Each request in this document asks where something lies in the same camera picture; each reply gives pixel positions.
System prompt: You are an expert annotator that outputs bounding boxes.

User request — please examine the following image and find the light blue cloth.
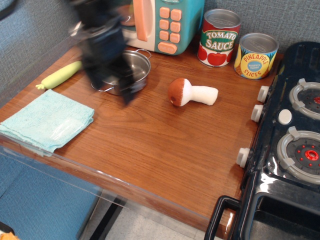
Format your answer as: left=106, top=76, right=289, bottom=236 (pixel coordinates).
left=0, top=89, right=95, bottom=157

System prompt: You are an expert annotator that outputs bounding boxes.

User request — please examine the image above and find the pineapple slices can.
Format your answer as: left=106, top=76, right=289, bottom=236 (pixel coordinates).
left=234, top=32, right=279, bottom=80

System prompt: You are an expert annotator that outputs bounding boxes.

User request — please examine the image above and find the toy microwave teal and cream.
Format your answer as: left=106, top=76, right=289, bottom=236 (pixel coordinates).
left=117, top=0, right=205, bottom=56

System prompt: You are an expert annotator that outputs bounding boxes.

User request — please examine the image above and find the steel pot with handles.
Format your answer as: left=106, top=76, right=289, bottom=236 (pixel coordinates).
left=91, top=49, right=152, bottom=96

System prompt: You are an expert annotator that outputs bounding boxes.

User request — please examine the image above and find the orange object bottom left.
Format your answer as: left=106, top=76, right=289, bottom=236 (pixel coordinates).
left=0, top=222, right=19, bottom=240

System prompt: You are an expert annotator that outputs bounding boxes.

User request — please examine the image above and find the black toy stove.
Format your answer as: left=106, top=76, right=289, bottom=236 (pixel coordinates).
left=205, top=41, right=320, bottom=240

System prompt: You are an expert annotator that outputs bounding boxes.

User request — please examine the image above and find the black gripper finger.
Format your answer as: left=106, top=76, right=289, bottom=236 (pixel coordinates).
left=116, top=59, right=135, bottom=105
left=86, top=65, right=107, bottom=90

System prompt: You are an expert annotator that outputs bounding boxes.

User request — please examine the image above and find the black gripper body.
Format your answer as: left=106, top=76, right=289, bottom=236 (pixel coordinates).
left=69, top=0, right=128, bottom=73

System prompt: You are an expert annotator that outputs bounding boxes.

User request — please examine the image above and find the spoon with green handle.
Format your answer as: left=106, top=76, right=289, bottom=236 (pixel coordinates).
left=35, top=61, right=82, bottom=90

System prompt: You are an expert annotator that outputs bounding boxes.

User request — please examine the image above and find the plush brown white mushroom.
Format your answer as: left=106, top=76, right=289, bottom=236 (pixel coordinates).
left=167, top=77, right=219, bottom=107

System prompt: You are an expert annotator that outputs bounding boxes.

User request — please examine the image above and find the tomato sauce can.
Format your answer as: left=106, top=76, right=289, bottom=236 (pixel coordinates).
left=197, top=8, right=242, bottom=67

